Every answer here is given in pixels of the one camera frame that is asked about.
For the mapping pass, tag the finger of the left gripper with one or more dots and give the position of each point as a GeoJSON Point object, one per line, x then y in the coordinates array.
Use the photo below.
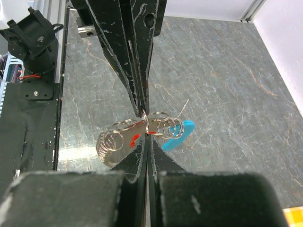
{"type": "Point", "coordinates": [142, 20]}
{"type": "Point", "coordinates": [111, 22]}

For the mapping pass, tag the red key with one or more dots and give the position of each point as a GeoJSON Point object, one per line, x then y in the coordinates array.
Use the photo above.
{"type": "Point", "coordinates": [135, 137]}

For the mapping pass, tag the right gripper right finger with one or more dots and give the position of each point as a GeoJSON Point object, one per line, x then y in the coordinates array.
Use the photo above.
{"type": "Point", "coordinates": [179, 198]}

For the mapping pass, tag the orange checkered cloth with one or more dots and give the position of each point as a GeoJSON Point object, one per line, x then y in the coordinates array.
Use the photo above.
{"type": "Point", "coordinates": [294, 216]}

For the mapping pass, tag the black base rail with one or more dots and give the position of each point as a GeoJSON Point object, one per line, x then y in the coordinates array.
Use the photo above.
{"type": "Point", "coordinates": [30, 118]}

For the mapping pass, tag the slotted cable duct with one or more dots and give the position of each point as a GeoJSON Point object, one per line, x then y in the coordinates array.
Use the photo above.
{"type": "Point", "coordinates": [11, 68]}

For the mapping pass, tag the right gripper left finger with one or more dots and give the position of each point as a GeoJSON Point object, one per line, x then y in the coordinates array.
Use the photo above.
{"type": "Point", "coordinates": [114, 198]}

